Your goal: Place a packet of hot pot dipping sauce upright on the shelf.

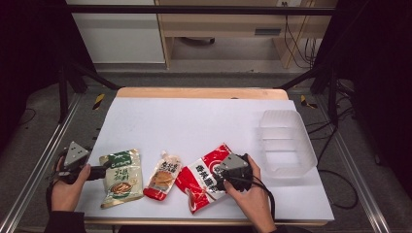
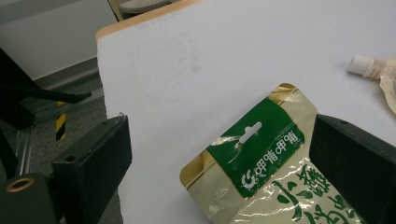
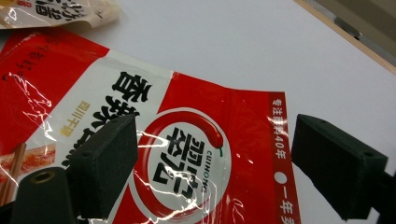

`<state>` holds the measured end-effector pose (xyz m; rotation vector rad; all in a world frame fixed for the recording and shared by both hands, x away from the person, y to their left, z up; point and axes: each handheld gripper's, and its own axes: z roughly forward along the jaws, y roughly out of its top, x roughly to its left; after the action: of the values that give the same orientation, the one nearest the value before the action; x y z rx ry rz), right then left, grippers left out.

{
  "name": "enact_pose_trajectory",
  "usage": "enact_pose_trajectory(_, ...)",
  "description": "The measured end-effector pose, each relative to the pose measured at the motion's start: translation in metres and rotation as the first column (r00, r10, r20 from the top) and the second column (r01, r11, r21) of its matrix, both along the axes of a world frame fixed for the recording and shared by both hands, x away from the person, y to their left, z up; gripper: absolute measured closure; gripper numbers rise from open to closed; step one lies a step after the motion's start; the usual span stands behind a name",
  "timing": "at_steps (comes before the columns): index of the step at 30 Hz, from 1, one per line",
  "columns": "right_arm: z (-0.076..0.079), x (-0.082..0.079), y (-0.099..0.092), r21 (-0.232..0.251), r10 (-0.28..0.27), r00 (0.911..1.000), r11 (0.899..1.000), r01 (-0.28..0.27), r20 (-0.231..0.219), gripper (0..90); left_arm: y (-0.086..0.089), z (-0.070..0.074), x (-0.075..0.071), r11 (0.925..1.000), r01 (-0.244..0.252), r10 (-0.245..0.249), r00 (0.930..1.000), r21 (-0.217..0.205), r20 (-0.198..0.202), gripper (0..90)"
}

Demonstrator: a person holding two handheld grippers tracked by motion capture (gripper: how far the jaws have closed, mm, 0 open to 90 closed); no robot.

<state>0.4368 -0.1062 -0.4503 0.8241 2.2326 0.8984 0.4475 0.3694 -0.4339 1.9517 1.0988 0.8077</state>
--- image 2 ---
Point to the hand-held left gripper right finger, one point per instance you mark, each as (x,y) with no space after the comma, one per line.
(351,161)

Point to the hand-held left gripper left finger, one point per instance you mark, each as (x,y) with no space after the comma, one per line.
(93,161)

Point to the green and beige snack packet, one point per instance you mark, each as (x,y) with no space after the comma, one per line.
(264,146)

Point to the spout pouch with white cap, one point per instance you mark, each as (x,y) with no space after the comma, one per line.
(362,66)

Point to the yellow and black striped tape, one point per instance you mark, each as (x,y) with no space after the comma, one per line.
(61,124)

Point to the black metal stand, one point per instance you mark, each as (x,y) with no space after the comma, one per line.
(15,93)

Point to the white cabinet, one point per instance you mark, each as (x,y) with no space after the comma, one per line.
(53,34)

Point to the grey chair base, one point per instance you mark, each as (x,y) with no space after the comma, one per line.
(140,5)

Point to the aluminium floor rail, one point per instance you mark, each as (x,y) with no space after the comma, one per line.
(40,113)

